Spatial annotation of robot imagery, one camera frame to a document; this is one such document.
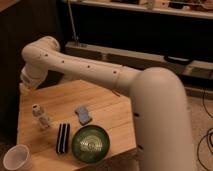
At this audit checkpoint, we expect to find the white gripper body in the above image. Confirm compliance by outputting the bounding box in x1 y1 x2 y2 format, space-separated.
20 66 46 89

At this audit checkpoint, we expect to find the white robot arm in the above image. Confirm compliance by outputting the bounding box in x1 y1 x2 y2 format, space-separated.
20 36 197 171

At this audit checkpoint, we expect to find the wooden table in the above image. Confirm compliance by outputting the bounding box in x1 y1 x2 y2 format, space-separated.
17 80 138 171

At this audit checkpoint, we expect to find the black striped brush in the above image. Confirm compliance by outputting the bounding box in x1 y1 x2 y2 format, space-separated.
56 123 70 154

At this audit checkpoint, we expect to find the metal stand pole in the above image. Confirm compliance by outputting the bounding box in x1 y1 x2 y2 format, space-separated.
67 0 80 46

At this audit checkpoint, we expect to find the translucent plastic cup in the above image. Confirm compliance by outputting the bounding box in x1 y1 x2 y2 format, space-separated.
3 144 32 171

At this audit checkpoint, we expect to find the green glass bowl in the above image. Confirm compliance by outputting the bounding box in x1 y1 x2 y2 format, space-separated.
71 125 110 164

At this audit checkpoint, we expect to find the wooden shelf beam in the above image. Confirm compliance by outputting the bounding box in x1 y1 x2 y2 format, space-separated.
65 42 213 80

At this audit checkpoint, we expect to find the upper wooden shelf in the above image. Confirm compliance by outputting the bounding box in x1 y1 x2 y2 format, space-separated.
61 0 213 20

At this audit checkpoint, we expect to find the black handle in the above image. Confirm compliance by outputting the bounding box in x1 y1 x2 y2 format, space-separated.
164 56 193 65

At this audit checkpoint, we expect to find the black floor cable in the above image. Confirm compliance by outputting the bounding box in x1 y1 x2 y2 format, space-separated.
196 84 213 171

